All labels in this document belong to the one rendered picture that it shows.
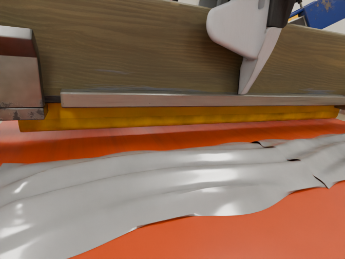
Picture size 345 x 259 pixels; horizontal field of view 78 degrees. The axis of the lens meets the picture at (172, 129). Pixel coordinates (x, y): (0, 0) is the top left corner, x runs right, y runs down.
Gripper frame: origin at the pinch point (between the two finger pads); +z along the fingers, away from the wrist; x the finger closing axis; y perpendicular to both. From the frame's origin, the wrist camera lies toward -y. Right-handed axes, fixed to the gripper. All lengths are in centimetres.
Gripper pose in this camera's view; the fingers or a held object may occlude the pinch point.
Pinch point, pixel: (232, 76)
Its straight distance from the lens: 22.2
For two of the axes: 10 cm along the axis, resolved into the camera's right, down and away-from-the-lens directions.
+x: 3.7, 3.4, -8.6
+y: -9.3, 0.5, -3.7
